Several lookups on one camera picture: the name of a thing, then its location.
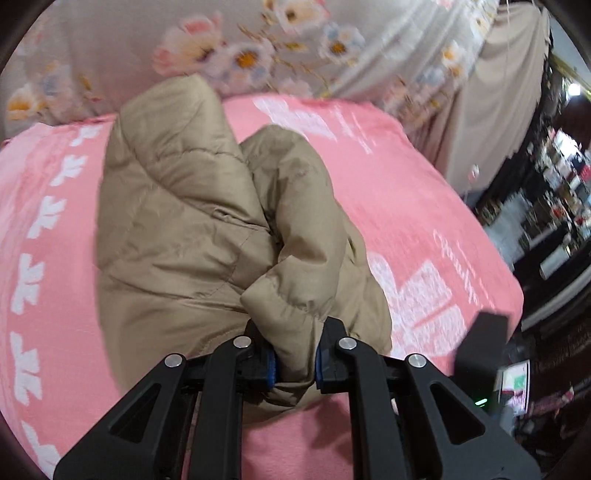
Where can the beige hanging cloth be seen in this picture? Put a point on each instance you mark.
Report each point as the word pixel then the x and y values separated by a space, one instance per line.
pixel 488 119

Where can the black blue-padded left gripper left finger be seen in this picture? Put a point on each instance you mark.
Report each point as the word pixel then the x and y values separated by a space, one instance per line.
pixel 258 371

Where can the dark cluttered shelf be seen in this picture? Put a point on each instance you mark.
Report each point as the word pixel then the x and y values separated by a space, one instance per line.
pixel 537 213

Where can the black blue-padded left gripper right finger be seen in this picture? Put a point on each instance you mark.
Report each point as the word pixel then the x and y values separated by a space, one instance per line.
pixel 331 373

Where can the khaki quilted puffer jacket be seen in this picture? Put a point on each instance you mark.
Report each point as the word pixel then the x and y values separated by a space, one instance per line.
pixel 199 234

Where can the pink printed blanket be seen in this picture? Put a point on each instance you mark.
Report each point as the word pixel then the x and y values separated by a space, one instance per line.
pixel 431 256

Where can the grey floral quilt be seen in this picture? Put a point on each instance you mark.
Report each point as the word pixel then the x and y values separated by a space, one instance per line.
pixel 82 59

